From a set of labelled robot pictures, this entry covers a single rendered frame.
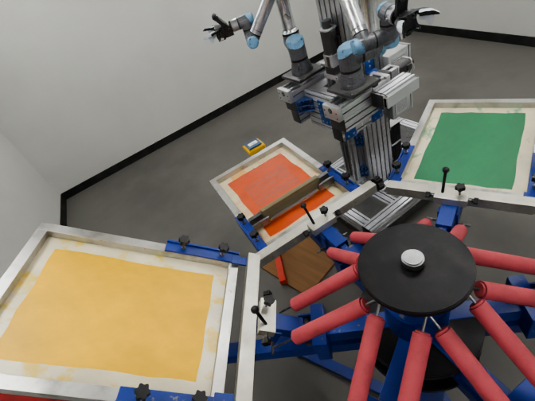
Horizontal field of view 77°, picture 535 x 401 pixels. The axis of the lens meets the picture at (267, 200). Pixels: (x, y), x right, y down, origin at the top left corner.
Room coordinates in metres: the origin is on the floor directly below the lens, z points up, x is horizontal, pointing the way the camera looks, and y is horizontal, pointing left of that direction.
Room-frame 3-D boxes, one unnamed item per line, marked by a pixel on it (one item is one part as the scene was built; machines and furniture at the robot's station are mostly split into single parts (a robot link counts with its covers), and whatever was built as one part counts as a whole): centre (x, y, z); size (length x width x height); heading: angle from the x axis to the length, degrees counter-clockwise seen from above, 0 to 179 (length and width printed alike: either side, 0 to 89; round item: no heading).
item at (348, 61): (1.81, -0.74, 1.42); 0.13 x 0.12 x 0.14; 84
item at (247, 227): (1.27, 0.14, 0.97); 0.30 x 0.05 x 0.07; 13
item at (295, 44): (2.29, -0.58, 1.42); 0.13 x 0.12 x 0.14; 172
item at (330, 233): (1.02, -0.20, 1.02); 0.17 x 0.06 x 0.05; 13
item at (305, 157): (1.57, -0.07, 0.97); 0.79 x 0.58 x 0.04; 13
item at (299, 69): (2.29, -0.58, 1.31); 0.15 x 0.15 x 0.10
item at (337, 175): (1.40, -0.40, 0.97); 0.30 x 0.05 x 0.07; 13
